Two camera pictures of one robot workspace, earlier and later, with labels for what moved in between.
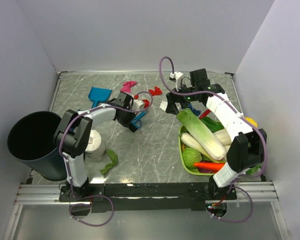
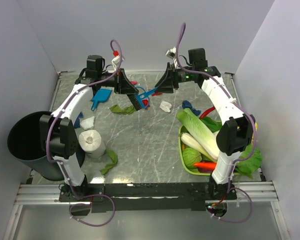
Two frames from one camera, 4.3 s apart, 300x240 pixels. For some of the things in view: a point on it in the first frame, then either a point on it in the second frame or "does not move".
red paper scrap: x=146 y=103 does not move
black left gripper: x=127 y=123 → x=122 y=84
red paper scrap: x=156 y=92 does not move
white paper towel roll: x=95 y=147 does not move
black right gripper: x=172 y=98 → x=170 y=78
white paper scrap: x=163 y=105 does not move
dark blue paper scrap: x=196 y=112 does not move
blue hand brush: x=137 y=119 → x=144 y=95
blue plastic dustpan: x=97 y=94 does not move
